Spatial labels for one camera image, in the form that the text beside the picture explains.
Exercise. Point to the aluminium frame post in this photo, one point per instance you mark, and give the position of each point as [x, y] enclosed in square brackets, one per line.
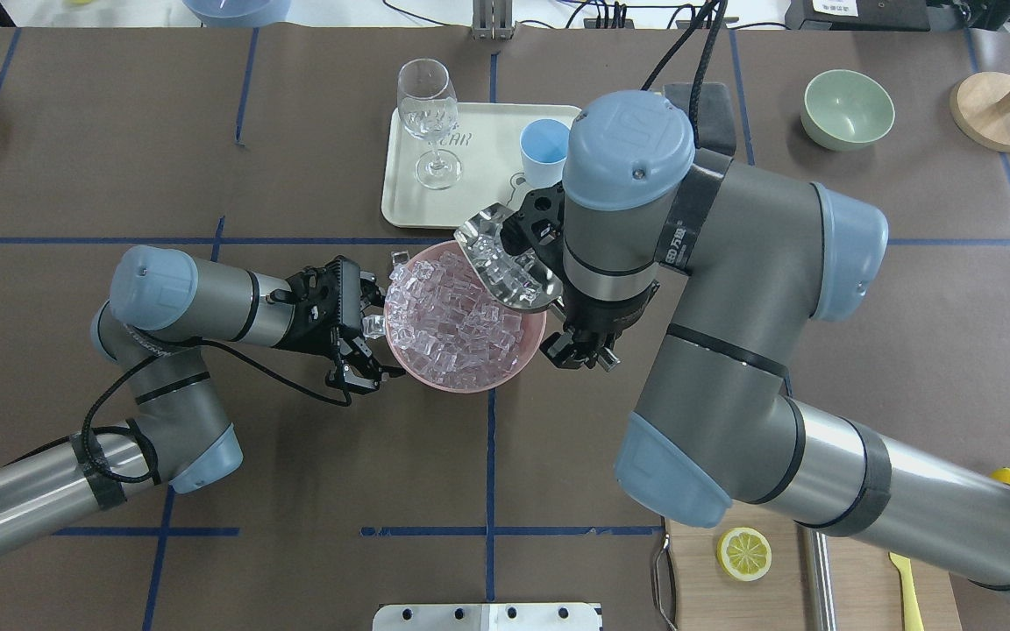
[493, 19]

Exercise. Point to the yellow plastic knife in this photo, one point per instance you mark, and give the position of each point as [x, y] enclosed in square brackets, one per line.
[910, 608]

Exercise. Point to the wooden cutting board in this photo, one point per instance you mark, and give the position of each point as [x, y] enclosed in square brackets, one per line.
[865, 586]

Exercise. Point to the pile of clear ice cubes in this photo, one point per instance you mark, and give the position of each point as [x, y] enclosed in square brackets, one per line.
[448, 329]

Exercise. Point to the light blue plastic cup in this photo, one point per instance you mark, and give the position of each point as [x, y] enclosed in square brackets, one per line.
[543, 146]

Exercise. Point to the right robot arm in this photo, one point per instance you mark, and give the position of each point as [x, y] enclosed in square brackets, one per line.
[763, 254]

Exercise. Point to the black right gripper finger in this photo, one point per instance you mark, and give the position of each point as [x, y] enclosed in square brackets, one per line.
[564, 350]
[600, 352]

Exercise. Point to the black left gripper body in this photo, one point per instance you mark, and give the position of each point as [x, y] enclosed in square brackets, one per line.
[305, 326]

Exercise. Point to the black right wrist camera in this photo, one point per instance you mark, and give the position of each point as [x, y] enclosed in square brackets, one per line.
[537, 225]

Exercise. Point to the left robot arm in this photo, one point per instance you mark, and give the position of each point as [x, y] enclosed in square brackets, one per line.
[162, 422]

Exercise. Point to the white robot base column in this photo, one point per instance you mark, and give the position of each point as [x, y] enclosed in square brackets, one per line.
[490, 616]

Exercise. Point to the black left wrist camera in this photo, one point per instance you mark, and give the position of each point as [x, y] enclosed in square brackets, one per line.
[325, 300]

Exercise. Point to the stainless steel ice scoop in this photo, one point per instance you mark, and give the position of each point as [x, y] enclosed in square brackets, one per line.
[520, 281]

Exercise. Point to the cream bear serving tray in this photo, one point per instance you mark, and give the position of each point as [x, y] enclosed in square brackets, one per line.
[487, 142]

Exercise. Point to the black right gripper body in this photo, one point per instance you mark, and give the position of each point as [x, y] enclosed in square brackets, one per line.
[608, 316]

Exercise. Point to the green ceramic bowl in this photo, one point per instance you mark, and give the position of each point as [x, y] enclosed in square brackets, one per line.
[844, 110]

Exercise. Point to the blue bowl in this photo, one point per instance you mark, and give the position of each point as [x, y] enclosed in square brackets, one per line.
[239, 14]

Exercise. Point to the pink bowl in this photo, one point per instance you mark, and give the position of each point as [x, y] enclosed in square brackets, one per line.
[435, 377]

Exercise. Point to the wooden paper towel stand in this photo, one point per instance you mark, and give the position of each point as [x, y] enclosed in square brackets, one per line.
[980, 106]

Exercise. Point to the clear wine glass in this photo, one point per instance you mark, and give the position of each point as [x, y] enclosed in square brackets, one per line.
[428, 108]

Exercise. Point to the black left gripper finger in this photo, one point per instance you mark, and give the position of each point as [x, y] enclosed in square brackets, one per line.
[371, 294]
[356, 369]

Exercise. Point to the ice cube by gripper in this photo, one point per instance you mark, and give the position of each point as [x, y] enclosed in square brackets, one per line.
[374, 326]

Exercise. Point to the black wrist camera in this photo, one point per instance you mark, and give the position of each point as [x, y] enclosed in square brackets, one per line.
[325, 300]
[537, 225]

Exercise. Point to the lemon half slice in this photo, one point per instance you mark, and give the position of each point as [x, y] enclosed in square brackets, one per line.
[744, 554]

